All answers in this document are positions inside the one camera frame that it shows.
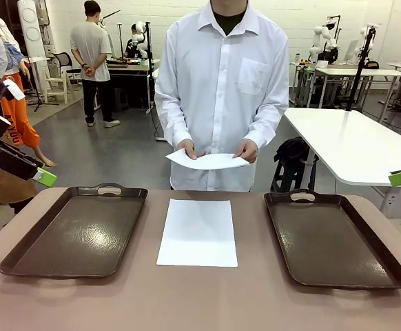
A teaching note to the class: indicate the large white table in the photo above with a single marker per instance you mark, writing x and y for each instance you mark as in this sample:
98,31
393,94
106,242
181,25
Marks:
352,138

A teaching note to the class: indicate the person in orange trousers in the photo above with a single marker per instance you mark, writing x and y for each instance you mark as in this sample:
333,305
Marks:
18,117

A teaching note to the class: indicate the white humanoid robot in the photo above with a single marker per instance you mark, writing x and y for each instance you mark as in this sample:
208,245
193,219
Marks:
138,34

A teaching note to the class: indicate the long white workbench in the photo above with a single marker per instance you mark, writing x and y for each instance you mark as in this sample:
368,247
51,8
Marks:
359,71

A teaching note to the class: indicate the dark grey stool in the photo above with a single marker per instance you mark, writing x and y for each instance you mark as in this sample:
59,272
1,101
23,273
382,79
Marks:
286,179

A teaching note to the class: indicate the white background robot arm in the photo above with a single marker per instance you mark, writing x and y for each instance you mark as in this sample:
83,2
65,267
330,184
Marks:
319,41
365,41

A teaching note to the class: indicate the man in grey T-shirt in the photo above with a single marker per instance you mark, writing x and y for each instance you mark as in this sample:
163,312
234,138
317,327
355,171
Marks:
90,48

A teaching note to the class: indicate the beige wooden folding chair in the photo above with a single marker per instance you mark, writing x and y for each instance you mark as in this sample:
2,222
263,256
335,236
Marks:
61,82

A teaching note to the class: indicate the white A4 paper sheet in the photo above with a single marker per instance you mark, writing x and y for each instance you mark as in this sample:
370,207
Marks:
197,234
214,162

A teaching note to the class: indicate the person's left forearm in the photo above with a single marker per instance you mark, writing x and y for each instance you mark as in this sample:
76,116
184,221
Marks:
267,120

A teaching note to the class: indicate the person's right hand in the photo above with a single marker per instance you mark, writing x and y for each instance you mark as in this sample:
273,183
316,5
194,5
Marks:
188,149

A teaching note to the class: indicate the dark brown plastic tray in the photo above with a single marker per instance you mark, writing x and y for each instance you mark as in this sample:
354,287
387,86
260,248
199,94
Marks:
66,241
324,248

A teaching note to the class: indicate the person in white dress shirt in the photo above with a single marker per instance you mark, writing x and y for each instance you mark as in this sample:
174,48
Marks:
221,86

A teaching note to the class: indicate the black backpack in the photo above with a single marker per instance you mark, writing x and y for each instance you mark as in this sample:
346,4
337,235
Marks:
290,151

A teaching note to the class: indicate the white standing air conditioner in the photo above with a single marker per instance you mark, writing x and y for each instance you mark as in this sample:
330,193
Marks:
31,34

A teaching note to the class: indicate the dark workbench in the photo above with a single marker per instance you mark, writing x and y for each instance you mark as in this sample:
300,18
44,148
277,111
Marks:
128,70

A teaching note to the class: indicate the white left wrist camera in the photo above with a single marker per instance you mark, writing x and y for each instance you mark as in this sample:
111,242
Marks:
14,90

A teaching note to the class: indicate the black office chair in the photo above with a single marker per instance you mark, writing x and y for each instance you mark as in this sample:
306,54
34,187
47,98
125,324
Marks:
62,60

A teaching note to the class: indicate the black stand pole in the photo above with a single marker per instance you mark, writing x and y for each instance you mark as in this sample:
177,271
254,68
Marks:
360,69

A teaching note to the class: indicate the person's left hand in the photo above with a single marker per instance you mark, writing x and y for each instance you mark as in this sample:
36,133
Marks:
248,151

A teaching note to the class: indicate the black step stool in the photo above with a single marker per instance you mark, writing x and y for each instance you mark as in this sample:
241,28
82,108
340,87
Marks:
120,98

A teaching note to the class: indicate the person's right forearm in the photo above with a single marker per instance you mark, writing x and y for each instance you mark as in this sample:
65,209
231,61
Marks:
174,124

